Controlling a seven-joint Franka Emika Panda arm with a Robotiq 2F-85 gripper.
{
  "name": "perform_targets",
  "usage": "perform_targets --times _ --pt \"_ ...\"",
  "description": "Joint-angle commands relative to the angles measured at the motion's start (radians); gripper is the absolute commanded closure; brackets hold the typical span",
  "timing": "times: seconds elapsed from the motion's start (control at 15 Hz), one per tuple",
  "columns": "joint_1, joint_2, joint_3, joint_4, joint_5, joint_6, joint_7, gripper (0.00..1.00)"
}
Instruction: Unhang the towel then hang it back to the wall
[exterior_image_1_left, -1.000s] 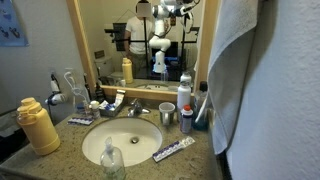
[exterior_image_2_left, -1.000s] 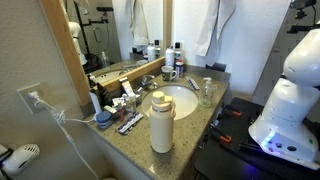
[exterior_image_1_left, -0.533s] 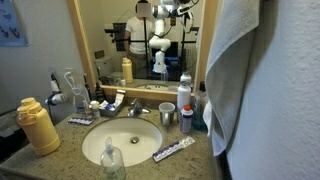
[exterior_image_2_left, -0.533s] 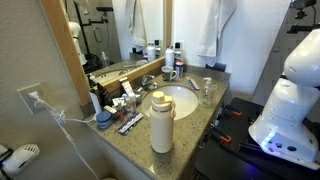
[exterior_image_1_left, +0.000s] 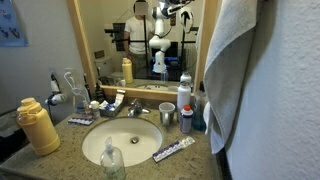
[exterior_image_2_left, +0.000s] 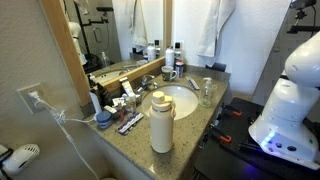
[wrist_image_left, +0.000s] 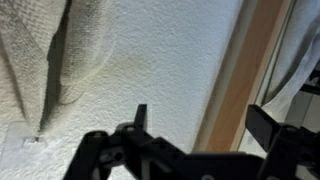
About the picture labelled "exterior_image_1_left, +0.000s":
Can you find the white terry towel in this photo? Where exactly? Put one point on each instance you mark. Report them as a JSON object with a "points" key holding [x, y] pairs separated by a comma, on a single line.
{"points": [[230, 66]]}

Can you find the grey ceramic mug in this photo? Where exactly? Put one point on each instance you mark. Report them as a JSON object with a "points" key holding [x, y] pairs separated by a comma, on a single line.
{"points": [[166, 115]]}

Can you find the blue mouthwash bottle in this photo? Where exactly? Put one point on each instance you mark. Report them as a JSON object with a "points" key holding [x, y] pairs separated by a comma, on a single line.
{"points": [[199, 116]]}

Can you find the small white capped bottle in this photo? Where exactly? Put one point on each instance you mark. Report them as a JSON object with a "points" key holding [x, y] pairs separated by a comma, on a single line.
{"points": [[95, 110]]}

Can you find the cream yellow water bottle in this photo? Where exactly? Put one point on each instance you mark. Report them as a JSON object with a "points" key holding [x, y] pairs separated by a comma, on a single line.
{"points": [[40, 133]]}

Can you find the white toothpaste tube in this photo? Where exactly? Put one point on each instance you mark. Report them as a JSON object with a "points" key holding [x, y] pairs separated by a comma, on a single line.
{"points": [[120, 98]]}

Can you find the blue round container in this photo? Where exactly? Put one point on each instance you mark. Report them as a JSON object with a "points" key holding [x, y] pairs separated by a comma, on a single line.
{"points": [[80, 107]]}

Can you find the white oval sink basin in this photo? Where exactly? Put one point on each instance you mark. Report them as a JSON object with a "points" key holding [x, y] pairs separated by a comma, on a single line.
{"points": [[116, 140]]}

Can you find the blue wall poster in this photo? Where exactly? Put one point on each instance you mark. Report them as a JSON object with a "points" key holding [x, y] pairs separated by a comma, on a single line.
{"points": [[11, 23]]}

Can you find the chrome sink faucet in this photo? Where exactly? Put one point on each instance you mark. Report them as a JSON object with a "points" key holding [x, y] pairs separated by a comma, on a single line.
{"points": [[136, 107]]}

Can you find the clear soap pump dispenser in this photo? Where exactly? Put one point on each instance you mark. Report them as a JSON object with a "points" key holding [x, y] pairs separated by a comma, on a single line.
{"points": [[113, 163]]}

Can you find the tall white bottle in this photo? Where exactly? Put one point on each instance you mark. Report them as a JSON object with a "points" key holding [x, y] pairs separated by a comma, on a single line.
{"points": [[183, 96]]}

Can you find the dark bin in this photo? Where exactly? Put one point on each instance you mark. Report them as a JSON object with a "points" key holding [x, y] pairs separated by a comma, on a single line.
{"points": [[8, 143]]}

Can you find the grey toiletry tray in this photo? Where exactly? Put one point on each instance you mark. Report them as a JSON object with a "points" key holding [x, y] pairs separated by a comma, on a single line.
{"points": [[111, 112]]}

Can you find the short weekly pill organizer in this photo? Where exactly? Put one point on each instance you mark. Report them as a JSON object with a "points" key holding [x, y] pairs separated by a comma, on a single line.
{"points": [[80, 121]]}

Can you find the small black bottle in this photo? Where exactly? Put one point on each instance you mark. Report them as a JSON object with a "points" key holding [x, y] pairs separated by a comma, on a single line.
{"points": [[100, 95]]}

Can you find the white wall hair dryer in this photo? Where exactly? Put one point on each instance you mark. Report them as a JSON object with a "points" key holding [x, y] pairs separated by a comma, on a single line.
{"points": [[56, 98]]}

